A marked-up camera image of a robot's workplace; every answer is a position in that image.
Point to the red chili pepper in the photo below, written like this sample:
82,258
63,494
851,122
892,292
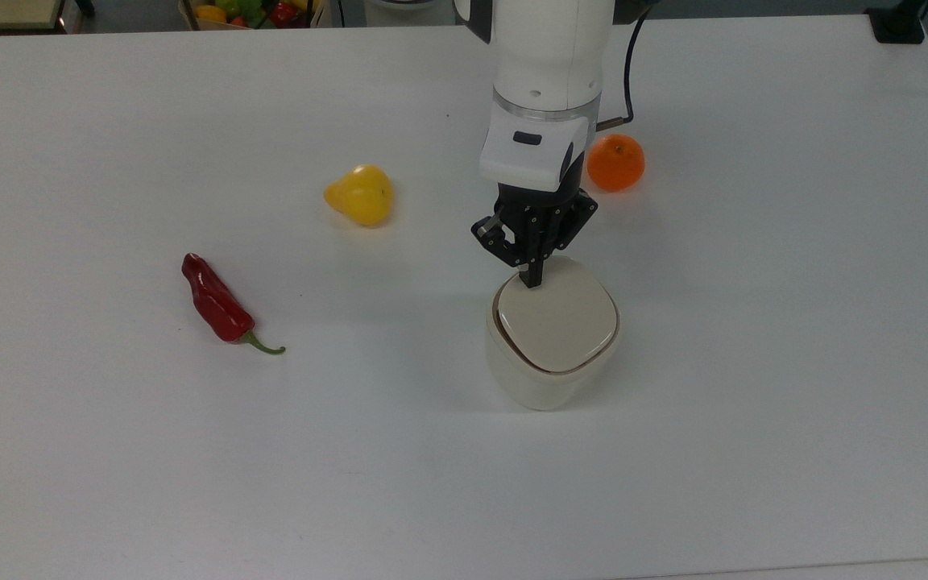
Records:
214,302

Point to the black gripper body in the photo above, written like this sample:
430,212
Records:
540,213

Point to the black table clamp mount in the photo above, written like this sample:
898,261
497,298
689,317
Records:
899,22

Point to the orange mandarin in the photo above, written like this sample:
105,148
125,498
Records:
615,163

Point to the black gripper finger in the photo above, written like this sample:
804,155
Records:
504,246
573,229

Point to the yellow pear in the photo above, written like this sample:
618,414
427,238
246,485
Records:
363,197

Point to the cream garbage bin lid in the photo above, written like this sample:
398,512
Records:
561,322

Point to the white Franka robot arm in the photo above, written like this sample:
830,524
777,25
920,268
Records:
548,72

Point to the cream garbage bin body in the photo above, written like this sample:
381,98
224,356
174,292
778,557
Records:
536,391

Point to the basket of toy fruit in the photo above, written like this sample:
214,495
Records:
250,12

